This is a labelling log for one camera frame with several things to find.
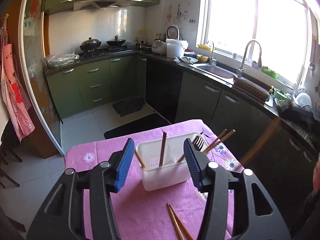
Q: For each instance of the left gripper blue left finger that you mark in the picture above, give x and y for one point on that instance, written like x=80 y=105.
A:
x=121 y=164

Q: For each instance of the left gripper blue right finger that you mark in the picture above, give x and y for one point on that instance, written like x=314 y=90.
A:
x=194 y=162

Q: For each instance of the brown ribbed chopstick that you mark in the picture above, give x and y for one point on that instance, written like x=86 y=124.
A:
x=161 y=157
x=143 y=165

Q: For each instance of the black plastic fork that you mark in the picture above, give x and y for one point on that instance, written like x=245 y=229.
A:
x=198 y=143

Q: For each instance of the light bamboo chopstick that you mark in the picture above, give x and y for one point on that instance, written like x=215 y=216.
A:
x=174 y=222
x=224 y=135
x=198 y=142
x=184 y=230

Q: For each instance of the green lower kitchen cabinets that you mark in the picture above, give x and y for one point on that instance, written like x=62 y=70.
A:
x=89 y=85

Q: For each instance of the black kitchen counter cabinets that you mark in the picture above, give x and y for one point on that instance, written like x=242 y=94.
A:
x=179 y=92

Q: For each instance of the steel kitchen sink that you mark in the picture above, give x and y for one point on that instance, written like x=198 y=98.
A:
x=214 y=70

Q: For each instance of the kitchen window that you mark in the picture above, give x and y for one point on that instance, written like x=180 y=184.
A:
x=275 y=34

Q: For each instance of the person's right hand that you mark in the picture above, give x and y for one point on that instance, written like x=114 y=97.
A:
x=316 y=177

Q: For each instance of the white plastic utensil holder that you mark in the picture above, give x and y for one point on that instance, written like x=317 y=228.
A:
x=173 y=171

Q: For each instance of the dark floor mat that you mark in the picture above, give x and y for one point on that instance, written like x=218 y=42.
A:
x=128 y=106

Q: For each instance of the purple floral tablecloth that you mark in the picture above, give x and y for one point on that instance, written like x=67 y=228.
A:
x=144 y=215

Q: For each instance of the gas stove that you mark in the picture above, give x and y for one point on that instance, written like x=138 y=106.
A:
x=105 y=51

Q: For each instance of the white plate on counter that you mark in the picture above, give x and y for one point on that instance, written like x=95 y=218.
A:
x=189 y=60

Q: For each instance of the yellow bowl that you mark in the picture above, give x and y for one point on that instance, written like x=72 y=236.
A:
x=202 y=58

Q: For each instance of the white rice cooker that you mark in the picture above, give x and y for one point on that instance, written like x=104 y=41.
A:
x=159 y=47

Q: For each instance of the black open wok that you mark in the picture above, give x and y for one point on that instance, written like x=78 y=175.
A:
x=116 y=42

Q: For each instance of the white plastic bucket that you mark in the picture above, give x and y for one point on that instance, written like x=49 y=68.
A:
x=176 y=48

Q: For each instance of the black lidded wok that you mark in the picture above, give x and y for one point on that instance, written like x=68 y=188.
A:
x=90 y=44

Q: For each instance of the clear plastic bag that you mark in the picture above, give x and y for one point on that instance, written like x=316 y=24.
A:
x=61 y=60

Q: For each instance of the green tray on windowsill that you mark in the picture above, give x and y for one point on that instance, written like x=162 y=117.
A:
x=269 y=72

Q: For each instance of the red checkered apron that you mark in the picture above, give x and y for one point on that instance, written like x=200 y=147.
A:
x=13 y=94

